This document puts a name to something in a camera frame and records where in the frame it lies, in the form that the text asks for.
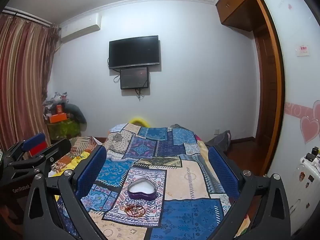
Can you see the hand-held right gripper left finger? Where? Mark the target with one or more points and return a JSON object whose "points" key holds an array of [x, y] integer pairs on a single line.
{"points": [[92, 171]]}

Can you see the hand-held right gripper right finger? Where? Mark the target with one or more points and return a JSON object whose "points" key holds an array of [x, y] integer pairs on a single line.
{"points": [[223, 170]]}

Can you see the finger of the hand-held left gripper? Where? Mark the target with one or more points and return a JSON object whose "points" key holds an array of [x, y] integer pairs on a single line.
{"points": [[35, 140], [58, 148]]}

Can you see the purple heart-shaped jewelry box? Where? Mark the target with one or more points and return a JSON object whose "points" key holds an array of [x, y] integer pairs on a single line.
{"points": [[142, 191]]}

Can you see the red box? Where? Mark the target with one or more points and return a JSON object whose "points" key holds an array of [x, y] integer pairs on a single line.
{"points": [[37, 150]]}

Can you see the green cloth-covered table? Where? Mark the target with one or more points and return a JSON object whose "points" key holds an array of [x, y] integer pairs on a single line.
{"points": [[63, 130]]}

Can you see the orange cartoon quilt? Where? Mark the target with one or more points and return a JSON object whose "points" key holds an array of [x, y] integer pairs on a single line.
{"points": [[80, 147]]}

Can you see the dark clothes pile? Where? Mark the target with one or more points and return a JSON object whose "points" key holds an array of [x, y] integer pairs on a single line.
{"points": [[220, 141]]}

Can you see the orange box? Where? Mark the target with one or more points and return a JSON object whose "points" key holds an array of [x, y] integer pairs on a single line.
{"points": [[58, 118]]}

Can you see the dark grey cloth bag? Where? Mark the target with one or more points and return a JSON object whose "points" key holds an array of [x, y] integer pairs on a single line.
{"points": [[76, 112]]}

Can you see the pile of wrapped clutter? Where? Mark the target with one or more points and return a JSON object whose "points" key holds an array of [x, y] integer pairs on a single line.
{"points": [[55, 102]]}

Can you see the blue patchwork blanket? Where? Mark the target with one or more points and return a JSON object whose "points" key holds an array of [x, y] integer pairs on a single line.
{"points": [[175, 175]]}

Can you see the red striped curtain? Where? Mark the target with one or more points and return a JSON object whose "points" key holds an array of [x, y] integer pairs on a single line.
{"points": [[22, 80]]}

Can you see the yellow plastic object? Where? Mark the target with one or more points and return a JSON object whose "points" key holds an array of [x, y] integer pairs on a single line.
{"points": [[138, 120]]}

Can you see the white appliance with magnets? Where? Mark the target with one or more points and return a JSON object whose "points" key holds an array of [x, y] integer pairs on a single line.
{"points": [[306, 195]]}

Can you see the small black device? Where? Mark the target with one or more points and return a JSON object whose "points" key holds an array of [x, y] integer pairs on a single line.
{"points": [[311, 156]]}

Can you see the white heart-print wardrobe door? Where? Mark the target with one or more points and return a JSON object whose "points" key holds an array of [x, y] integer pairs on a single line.
{"points": [[297, 85]]}

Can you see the white air conditioner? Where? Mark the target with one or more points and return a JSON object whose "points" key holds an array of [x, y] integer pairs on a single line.
{"points": [[80, 28]]}

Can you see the wooden overhead cabinet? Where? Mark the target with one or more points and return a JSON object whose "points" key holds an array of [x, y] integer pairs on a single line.
{"points": [[237, 8]]}

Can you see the white wall socket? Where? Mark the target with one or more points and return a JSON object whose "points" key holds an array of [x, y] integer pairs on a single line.
{"points": [[217, 131]]}

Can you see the small black wall monitor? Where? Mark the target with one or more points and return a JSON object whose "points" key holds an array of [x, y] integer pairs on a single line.
{"points": [[134, 78]]}

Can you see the black wall television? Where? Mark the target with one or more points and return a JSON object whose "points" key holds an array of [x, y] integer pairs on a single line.
{"points": [[134, 52]]}

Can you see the red and white wall sticker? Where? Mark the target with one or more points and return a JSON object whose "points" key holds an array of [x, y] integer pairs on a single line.
{"points": [[303, 50]]}

